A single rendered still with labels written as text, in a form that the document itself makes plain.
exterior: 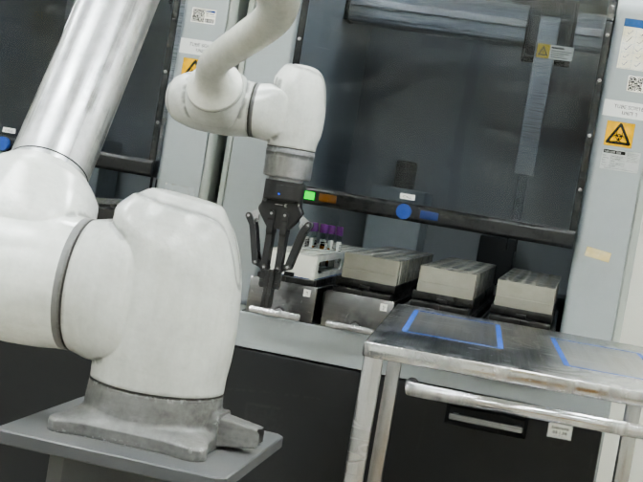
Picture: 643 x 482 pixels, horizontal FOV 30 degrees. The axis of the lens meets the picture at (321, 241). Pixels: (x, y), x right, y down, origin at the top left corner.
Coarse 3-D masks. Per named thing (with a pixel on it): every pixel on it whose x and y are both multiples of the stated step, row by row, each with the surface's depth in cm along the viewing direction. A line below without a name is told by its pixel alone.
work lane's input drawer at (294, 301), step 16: (288, 272) 236; (256, 288) 235; (288, 288) 234; (304, 288) 233; (320, 288) 235; (256, 304) 235; (272, 304) 234; (288, 304) 234; (304, 304) 233; (320, 304) 238; (304, 320) 233
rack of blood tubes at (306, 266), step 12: (276, 252) 238; (288, 252) 237; (300, 252) 237; (312, 252) 243; (324, 252) 250; (336, 252) 256; (300, 264) 237; (312, 264) 236; (324, 264) 266; (300, 276) 237; (312, 276) 236; (324, 276) 247
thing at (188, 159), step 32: (192, 0) 246; (224, 0) 245; (192, 32) 246; (224, 32) 245; (192, 64) 246; (160, 160) 281; (192, 160) 247; (96, 192) 316; (128, 192) 330; (192, 192) 247; (0, 352) 246; (32, 352) 245; (64, 352) 244; (0, 384) 247; (32, 384) 245; (64, 384) 244; (0, 416) 247; (0, 448) 247; (0, 480) 247; (32, 480) 246
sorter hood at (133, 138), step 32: (0, 0) 253; (32, 0) 252; (64, 0) 250; (160, 0) 246; (0, 32) 254; (32, 32) 252; (160, 32) 246; (0, 64) 254; (32, 64) 252; (160, 64) 246; (0, 96) 254; (32, 96) 252; (128, 96) 248; (160, 96) 246; (0, 128) 254; (128, 128) 248; (160, 128) 246; (128, 160) 247
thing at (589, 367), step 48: (384, 336) 163; (432, 336) 172; (480, 336) 183; (528, 336) 195; (576, 336) 208; (384, 384) 212; (528, 384) 152; (576, 384) 151; (624, 384) 154; (384, 432) 212; (624, 432) 147; (624, 480) 207
